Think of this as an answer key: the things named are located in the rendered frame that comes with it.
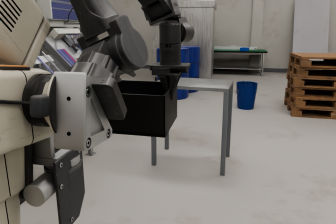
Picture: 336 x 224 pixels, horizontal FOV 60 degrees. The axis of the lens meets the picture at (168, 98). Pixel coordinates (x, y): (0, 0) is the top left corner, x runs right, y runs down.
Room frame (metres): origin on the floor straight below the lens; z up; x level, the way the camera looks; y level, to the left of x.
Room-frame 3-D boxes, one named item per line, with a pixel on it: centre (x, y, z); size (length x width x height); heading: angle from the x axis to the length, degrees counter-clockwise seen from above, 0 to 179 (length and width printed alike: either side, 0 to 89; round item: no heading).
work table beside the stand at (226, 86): (2.70, -0.24, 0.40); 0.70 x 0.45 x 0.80; 72
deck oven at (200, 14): (7.59, -0.44, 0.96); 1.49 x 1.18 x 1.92; 78
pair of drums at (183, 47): (5.86, -0.22, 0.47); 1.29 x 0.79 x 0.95; 170
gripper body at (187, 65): (0.78, -0.01, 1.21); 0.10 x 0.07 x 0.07; 78
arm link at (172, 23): (0.79, -0.01, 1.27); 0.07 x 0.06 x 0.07; 152
